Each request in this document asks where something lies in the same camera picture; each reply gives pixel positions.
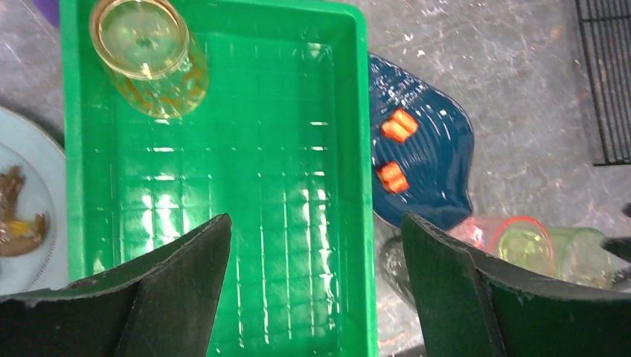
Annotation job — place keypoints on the dark clear glass cup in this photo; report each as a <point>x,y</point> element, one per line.
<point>392,264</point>

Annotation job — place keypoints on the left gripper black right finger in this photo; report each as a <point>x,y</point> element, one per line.
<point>471,303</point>

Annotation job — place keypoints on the green plastic tray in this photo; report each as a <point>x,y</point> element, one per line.
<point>280,143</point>

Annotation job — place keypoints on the green glass cup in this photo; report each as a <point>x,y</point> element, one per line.
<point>573,255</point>

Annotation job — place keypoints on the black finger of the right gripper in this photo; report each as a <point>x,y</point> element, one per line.
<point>620,247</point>

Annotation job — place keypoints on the amber glass cup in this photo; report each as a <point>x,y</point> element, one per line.
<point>151,55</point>

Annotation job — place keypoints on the black wire rack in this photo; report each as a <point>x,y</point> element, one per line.
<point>604,28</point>

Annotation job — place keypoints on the light blue plate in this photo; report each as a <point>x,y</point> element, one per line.
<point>42,160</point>

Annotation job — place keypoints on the dark blue plate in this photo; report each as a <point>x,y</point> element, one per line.
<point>435,159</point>

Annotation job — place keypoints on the orange food piece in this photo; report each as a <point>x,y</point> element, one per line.
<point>400,126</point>
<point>392,178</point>

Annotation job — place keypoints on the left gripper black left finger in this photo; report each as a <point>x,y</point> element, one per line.
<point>162,303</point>

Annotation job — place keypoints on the brown curled food piece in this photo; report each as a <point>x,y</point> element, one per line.
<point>18,236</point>

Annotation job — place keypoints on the pink glass cup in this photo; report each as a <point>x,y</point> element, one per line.
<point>493,234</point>

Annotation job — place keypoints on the purple metronome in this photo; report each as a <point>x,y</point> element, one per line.
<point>50,9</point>

